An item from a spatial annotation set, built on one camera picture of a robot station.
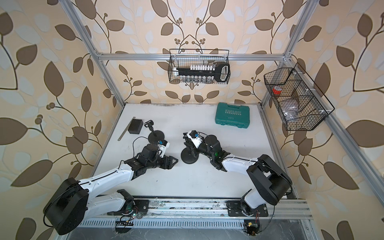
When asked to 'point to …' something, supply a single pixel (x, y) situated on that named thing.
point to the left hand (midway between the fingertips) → (172, 157)
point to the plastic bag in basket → (290, 112)
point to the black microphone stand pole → (150, 123)
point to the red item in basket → (277, 89)
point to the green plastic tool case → (231, 115)
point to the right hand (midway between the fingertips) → (187, 140)
